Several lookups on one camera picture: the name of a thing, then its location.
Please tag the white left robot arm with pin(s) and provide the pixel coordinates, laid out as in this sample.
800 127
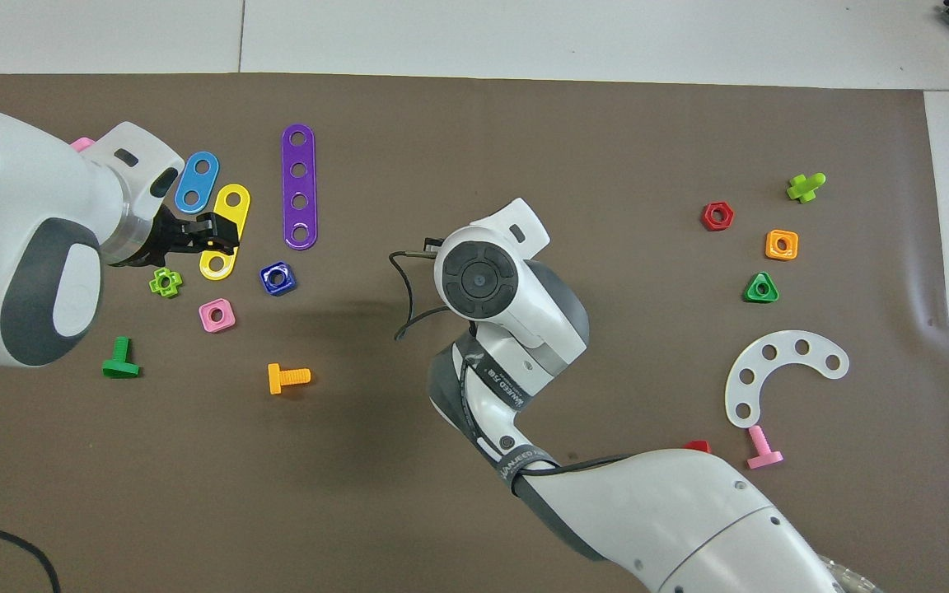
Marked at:
21 198

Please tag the pink square plastic nut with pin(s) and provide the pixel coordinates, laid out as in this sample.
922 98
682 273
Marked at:
228 324

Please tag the green triangular plastic nut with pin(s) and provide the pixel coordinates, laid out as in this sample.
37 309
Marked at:
750 295

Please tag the red hexagonal plastic nut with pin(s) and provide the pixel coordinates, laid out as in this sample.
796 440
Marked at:
706 217

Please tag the orange plastic screw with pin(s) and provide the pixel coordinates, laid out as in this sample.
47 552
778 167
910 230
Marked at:
275 379

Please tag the dark green plastic screw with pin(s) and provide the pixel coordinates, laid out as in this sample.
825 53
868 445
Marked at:
121 369

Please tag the lime green cross nut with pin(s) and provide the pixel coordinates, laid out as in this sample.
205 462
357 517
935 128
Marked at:
154 284

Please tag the red hexagonal head screw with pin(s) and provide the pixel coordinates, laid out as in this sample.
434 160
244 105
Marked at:
697 445

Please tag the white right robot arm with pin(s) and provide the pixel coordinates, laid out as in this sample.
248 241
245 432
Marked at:
647 511

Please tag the yellow three-hole plastic plate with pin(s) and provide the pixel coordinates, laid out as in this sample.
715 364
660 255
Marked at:
242 206

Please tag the orange square plastic nut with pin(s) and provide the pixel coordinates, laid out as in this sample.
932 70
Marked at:
771 245

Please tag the blue two-hole plastic plate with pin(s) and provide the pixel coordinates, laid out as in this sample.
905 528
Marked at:
198 183

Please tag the blue square plastic nut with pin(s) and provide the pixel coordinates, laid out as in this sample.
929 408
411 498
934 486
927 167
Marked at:
265 280

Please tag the white curved five-hole plate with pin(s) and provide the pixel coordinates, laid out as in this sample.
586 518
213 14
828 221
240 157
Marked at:
786 346

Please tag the brown table mat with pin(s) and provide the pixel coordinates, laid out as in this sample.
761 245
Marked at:
359 494

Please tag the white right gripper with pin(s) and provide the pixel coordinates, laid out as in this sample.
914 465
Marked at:
507 216

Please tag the lime green cross screw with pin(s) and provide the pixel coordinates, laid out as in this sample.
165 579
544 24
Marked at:
804 189

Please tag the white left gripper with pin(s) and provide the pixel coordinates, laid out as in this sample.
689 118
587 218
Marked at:
145 177

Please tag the pink plastic screw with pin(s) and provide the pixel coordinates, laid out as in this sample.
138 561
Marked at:
81 145
763 459

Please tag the purple four-hole plastic plate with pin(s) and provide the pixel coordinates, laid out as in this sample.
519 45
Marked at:
299 185

